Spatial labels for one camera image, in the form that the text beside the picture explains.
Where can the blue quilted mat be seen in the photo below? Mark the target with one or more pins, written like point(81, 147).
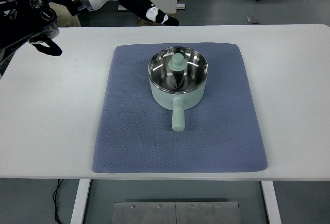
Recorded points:
point(222, 133)

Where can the white table leg left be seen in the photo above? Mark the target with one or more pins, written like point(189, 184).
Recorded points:
point(80, 201)

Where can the white table leg right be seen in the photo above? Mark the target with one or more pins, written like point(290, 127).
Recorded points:
point(271, 204)

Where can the metal floor outlet plate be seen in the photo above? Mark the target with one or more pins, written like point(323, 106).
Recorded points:
point(254, 19)

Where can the cardboard box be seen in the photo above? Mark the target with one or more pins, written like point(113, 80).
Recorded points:
point(142, 22)

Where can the seated person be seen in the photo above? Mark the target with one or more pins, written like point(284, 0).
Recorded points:
point(64, 18)

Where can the green pot with handle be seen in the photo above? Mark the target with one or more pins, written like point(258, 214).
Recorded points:
point(178, 103)

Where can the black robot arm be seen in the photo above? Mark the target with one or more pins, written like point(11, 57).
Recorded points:
point(33, 21)

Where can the white table leg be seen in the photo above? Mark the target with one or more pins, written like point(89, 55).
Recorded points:
point(80, 201)
point(271, 204)

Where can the glass lid with green knob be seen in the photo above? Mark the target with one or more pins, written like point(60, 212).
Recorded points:
point(177, 70)

